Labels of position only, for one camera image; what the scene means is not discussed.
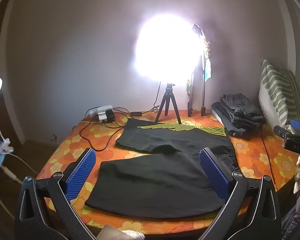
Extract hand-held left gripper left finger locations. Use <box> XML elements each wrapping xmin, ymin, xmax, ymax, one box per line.
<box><xmin>14</xmin><ymin>148</ymin><xmax>100</xmax><ymax>240</ymax></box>

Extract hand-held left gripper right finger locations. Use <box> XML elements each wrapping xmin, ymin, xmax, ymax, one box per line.
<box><xmin>199</xmin><ymin>147</ymin><xmax>283</xmax><ymax>240</ymax></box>

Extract black pants with yellow stripes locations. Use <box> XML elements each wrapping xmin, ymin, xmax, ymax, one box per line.
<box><xmin>85</xmin><ymin>118</ymin><xmax>239</xmax><ymax>212</ymax></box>

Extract orange floral bed sheet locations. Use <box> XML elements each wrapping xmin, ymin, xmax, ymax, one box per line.
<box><xmin>36</xmin><ymin>109</ymin><xmax>300</xmax><ymax>240</ymax></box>

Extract green striped white pillow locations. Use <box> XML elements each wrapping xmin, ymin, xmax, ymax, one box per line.
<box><xmin>258</xmin><ymin>59</ymin><xmax>300</xmax><ymax>131</ymax></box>

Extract dark grey folded cloth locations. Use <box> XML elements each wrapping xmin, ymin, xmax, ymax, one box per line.
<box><xmin>211</xmin><ymin>102</ymin><xmax>263</xmax><ymax>140</ymax></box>

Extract white power strip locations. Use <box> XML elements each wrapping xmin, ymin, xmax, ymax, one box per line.
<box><xmin>87</xmin><ymin>105</ymin><xmax>113</xmax><ymax>117</ymax></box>

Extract grey striped clothing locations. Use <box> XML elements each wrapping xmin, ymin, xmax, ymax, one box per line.
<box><xmin>281</xmin><ymin>187</ymin><xmax>300</xmax><ymax>240</ymax></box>

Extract beige cloth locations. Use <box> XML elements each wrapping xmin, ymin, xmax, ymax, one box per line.
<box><xmin>96</xmin><ymin>224</ymin><xmax>145</xmax><ymax>240</ymax></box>

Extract small black tripod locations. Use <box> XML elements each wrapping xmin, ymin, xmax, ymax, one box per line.
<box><xmin>154</xmin><ymin>82</ymin><xmax>182</xmax><ymax>125</ymax></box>

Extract thin black cable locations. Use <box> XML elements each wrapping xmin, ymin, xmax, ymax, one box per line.
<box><xmin>261</xmin><ymin>127</ymin><xmax>278</xmax><ymax>188</ymax></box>

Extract black power cable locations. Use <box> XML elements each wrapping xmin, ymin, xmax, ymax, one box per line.
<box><xmin>79</xmin><ymin>107</ymin><xmax>131</xmax><ymax>152</ymax></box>

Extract dark grey corduroy pants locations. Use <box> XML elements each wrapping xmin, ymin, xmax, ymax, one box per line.
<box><xmin>219</xmin><ymin>94</ymin><xmax>265</xmax><ymax>131</ymax></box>

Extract white lamp cable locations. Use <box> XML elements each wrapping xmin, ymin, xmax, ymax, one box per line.
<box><xmin>8</xmin><ymin>152</ymin><xmax>39</xmax><ymax>176</ymax></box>

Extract bright round ring light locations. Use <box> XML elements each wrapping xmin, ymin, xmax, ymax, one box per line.
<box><xmin>134</xmin><ymin>14</ymin><xmax>203</xmax><ymax>83</ymax></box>

